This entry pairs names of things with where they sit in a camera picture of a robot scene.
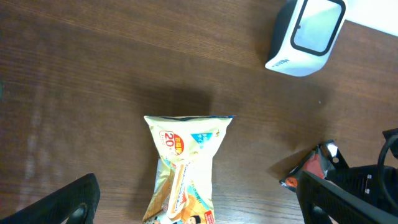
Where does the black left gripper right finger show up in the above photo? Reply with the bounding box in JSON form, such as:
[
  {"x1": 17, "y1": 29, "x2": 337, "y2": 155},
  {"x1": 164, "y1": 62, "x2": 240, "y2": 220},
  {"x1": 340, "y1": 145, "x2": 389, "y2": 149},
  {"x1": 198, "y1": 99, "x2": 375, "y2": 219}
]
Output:
[{"x1": 296, "y1": 171, "x2": 397, "y2": 224}]

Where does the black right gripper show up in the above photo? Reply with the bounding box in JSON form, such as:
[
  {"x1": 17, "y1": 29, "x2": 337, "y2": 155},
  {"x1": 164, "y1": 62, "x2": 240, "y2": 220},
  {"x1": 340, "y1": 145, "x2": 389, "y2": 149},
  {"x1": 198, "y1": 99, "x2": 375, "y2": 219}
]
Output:
[{"x1": 326, "y1": 165, "x2": 397, "y2": 215}]

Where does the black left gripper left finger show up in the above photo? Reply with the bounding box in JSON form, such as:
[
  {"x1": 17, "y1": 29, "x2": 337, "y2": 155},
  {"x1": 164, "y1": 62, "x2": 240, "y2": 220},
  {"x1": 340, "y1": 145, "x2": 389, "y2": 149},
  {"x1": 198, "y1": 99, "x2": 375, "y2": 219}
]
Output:
[{"x1": 1, "y1": 173, "x2": 101, "y2": 224}]

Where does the silver foil packet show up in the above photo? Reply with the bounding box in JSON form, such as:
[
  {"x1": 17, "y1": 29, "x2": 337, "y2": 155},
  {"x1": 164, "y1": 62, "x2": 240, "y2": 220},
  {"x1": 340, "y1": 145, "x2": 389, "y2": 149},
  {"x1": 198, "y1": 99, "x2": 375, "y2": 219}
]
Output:
[{"x1": 279, "y1": 140, "x2": 349, "y2": 192}]

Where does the yellow chip bag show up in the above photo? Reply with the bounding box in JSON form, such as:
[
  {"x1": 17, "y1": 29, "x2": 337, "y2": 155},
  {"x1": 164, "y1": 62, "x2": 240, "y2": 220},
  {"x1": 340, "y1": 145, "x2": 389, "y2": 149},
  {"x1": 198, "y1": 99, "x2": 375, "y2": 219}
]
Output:
[{"x1": 142, "y1": 116, "x2": 233, "y2": 224}]

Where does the white black barcode scanner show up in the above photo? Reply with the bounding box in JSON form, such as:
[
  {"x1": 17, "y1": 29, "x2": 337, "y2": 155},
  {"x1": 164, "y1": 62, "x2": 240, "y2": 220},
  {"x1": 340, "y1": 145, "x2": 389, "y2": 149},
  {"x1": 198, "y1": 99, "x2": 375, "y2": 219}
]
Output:
[{"x1": 265, "y1": 0, "x2": 346, "y2": 77}]

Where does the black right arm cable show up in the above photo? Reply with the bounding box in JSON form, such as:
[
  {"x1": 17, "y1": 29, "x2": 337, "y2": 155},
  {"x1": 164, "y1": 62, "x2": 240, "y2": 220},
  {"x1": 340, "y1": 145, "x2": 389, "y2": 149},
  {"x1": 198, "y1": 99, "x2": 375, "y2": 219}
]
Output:
[{"x1": 376, "y1": 128, "x2": 398, "y2": 209}]

